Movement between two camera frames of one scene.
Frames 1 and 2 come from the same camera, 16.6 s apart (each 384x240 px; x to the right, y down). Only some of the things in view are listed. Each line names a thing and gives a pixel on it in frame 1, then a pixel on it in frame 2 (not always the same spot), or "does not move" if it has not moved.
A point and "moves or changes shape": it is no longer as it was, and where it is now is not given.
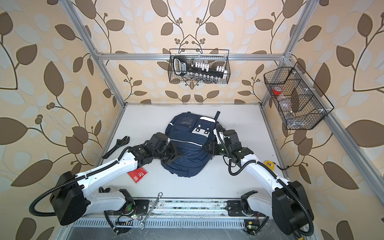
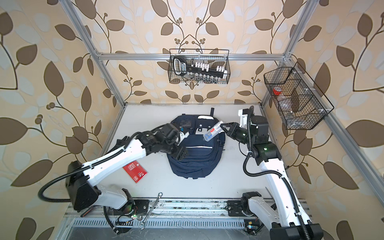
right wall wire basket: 298,100 does not move
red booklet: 138,174 does not move
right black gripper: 213,146 -> 234,127
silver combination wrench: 159,195 does not move
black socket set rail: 197,71 does not move
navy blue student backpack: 189,133 moves or changes shape
